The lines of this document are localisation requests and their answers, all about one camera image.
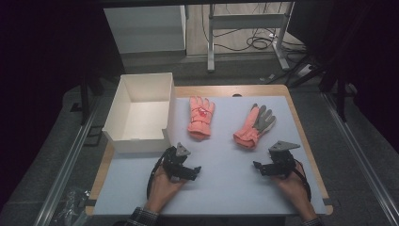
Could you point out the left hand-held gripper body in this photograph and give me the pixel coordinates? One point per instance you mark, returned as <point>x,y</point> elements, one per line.
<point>175,163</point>

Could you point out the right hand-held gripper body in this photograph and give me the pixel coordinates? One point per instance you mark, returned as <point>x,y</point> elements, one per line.
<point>282,160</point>

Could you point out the orange glove with grey palm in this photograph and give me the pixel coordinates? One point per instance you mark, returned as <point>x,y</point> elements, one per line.
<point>247,133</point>

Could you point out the orange glove with red print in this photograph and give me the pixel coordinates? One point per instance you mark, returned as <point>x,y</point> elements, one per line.
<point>199,123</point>

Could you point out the white box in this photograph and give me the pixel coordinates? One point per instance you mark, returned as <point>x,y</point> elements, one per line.
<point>141,119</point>

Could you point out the person's left hand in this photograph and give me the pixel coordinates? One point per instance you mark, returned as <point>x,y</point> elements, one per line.
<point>163,191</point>

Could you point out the person's right hand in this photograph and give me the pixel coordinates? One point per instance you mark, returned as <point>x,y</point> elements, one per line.
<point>295,191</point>

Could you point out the pale blue table mat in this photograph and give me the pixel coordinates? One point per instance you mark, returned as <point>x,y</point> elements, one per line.
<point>226,182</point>

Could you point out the white power strip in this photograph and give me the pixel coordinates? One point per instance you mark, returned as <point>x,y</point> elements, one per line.
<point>305,70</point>

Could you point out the clear plastic bag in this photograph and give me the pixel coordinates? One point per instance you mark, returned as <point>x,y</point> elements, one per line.
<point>73,205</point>

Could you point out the black metal stand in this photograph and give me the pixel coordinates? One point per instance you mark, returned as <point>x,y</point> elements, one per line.
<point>84,100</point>

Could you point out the white cabinet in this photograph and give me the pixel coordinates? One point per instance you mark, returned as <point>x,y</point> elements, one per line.
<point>144,29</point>

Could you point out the aluminium floor rail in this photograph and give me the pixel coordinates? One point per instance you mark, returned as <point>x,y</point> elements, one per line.
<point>360,157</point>
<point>67,169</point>

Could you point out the grey metal desk frame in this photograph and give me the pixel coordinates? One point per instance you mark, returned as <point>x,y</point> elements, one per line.
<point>247,21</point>

